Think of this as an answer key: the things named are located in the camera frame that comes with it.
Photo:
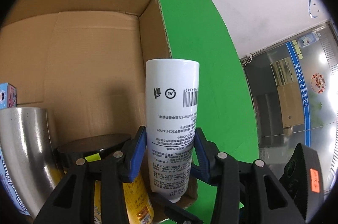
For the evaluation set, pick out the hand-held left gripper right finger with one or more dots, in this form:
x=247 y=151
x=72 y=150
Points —
x=202 y=158

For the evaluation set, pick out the blue wave wall decal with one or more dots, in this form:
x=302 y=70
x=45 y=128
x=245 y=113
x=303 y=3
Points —
x=309 y=2

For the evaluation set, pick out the yellow label bottle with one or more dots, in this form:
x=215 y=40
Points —
x=92 y=143

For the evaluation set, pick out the large cardboard box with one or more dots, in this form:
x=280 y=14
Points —
x=92 y=55

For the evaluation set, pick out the silver steel tumbler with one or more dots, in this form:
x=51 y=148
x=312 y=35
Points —
x=23 y=139

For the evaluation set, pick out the white spray can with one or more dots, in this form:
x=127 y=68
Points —
x=171 y=86

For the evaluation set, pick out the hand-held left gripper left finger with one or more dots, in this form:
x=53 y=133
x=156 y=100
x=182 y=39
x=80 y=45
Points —
x=137 y=152

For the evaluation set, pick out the colourful printed box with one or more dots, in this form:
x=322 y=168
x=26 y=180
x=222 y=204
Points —
x=6 y=94

